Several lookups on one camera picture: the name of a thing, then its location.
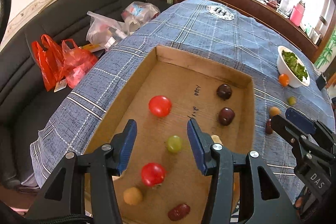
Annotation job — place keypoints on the wooden cabinet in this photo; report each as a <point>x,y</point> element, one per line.
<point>236,1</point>

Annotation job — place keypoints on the black sofa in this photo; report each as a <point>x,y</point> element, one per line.
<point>21,77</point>

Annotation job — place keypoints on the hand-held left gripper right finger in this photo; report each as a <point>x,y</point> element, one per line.
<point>197,148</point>

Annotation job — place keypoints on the small black device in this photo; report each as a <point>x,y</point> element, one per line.
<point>321,82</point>

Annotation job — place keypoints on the shallow cardboard box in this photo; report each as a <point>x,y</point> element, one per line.
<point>183,77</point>

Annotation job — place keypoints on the leafy greens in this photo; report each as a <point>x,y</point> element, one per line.
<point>296,64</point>

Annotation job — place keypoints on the dark red oblong tomato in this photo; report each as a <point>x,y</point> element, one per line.
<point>179,212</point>

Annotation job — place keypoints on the person's right hand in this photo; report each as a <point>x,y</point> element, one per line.
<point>298,203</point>

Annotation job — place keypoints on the yellow packet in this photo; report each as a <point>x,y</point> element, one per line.
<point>89,47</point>

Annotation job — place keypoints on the dark purple tomato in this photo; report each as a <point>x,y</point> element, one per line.
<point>224,91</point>
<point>226,116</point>

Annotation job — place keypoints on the small orange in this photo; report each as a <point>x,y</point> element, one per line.
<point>283,79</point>

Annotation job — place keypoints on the green bamboo wall decal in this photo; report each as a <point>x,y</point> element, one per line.
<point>328,53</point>

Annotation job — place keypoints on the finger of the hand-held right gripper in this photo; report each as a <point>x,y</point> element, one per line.
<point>299,117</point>
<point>286,129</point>

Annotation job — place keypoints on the clear plastic bag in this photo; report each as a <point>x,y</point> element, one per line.
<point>110,29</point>
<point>139,12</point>

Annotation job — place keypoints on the white bowl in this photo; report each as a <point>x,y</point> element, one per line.
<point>284,66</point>

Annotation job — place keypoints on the blue plaid tablecloth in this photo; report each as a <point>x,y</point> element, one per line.
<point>210,35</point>

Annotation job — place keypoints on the pink bottle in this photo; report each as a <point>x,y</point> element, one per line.
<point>296,12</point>

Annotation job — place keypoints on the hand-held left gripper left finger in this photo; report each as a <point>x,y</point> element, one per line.
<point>128,145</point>

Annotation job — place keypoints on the red plastic bag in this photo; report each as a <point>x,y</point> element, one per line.
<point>50,64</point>
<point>78,66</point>

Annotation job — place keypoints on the green grape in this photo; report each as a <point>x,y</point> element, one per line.
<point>173,144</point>
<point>291,100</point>

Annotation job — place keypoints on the small yellow fruit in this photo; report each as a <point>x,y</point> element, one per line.
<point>274,111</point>
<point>133,195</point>

